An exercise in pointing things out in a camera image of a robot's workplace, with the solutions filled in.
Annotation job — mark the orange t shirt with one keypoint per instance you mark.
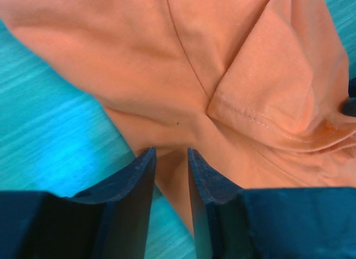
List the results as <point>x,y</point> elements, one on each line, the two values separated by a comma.
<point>254,85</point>

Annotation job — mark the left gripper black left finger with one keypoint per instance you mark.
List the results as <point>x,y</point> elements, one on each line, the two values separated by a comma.
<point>107,220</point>

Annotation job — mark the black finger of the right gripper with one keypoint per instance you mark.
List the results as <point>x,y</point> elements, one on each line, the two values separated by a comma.
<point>348,108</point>

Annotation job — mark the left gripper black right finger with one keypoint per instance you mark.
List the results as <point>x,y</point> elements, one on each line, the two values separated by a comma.
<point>233,222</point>

